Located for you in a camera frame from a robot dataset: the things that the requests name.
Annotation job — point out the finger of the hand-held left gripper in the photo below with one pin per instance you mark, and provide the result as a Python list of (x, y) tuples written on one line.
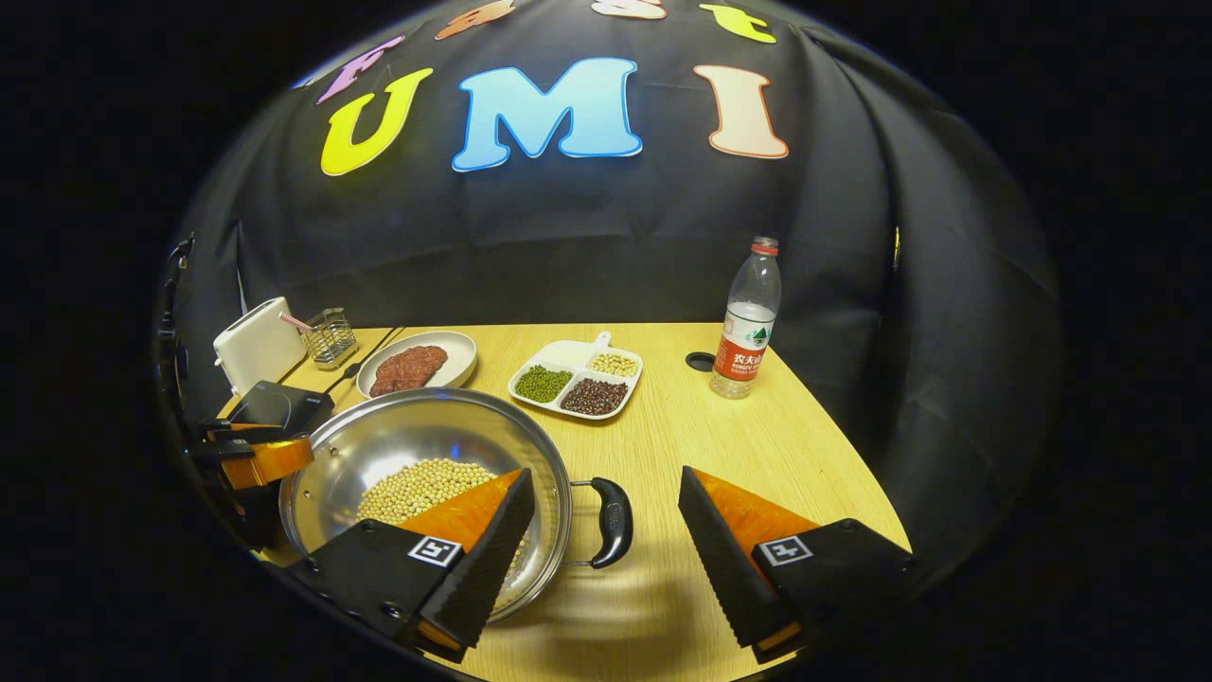
[(237, 433), (270, 459)]

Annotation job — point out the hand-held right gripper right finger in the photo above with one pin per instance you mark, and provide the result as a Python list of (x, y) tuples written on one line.
[(720, 559)]

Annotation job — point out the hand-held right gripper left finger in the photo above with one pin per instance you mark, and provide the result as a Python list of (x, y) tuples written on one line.
[(492, 559)]

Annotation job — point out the black induction cooktop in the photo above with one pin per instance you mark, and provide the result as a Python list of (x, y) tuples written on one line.
[(284, 407)]

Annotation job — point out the white toaster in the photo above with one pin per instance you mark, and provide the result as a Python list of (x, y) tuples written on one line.
[(258, 346)]

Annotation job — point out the pile of soybeans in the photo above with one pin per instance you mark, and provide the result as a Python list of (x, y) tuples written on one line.
[(417, 488)]

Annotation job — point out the pink striped stick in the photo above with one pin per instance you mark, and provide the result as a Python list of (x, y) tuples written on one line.
[(295, 322)]

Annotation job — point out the red meat slice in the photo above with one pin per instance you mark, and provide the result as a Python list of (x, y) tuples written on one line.
[(428, 360), (390, 377)]

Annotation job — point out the heap of green beans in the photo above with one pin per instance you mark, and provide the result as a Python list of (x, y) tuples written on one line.
[(543, 384)]

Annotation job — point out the heap of dark red beans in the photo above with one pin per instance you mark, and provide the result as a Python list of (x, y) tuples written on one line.
[(595, 398)]

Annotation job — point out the round white plate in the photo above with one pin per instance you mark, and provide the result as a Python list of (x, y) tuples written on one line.
[(459, 355)]

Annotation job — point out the white divided dish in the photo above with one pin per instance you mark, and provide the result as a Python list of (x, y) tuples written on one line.
[(568, 355)]

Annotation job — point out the heap of yellow beans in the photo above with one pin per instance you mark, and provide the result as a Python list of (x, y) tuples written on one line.
[(614, 365)]

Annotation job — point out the clear water bottle red label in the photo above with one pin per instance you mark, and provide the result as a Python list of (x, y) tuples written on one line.
[(748, 322)]

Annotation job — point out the black backdrop cloth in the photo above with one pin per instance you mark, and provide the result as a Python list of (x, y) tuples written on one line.
[(568, 246)]

